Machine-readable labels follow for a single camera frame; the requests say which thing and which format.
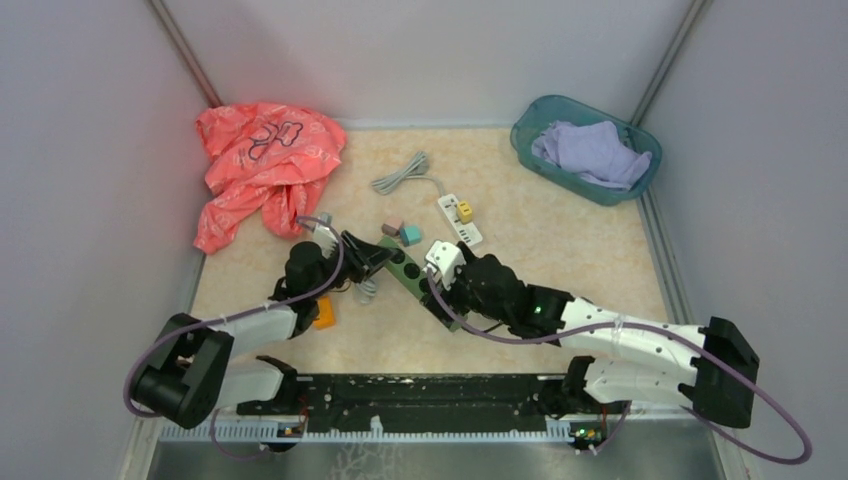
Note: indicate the white power strip with USB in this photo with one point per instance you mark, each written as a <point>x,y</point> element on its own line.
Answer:
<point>468,233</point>

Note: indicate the aluminium front rail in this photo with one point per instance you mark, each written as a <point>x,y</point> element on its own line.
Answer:
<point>231,427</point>

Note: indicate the pink patterned cloth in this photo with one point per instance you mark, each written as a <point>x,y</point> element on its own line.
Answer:
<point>266,158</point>

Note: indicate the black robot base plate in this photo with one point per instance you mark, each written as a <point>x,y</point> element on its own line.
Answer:
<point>484,403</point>

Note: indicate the lavender cloth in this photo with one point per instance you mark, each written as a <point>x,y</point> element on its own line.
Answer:
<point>594,153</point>

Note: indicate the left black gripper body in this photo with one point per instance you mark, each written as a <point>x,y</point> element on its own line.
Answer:
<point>337,271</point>

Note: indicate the teal plastic basket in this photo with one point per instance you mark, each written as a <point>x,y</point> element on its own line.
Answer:
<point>544,111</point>

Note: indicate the green power strip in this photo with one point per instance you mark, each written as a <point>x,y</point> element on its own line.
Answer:
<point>410,275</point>

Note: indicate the teal plug adapter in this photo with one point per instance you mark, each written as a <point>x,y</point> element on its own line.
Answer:
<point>410,235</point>

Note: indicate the yellow plug adapter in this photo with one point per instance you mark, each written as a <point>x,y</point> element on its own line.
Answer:
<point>464,212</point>

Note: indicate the orange power strip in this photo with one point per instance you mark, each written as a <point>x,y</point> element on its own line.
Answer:
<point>325,317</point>

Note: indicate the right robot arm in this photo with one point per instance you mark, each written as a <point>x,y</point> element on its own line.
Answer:
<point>707,369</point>

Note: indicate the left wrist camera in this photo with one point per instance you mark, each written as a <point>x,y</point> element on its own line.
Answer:
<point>323,235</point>

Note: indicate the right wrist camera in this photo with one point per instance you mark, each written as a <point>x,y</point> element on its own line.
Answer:
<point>442,260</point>

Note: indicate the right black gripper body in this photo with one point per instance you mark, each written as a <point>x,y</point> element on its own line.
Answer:
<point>462,297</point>

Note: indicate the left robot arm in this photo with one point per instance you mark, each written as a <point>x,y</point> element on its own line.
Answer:
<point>189,372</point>

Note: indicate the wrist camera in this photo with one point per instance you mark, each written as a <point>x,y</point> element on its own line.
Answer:
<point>323,235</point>
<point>442,260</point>

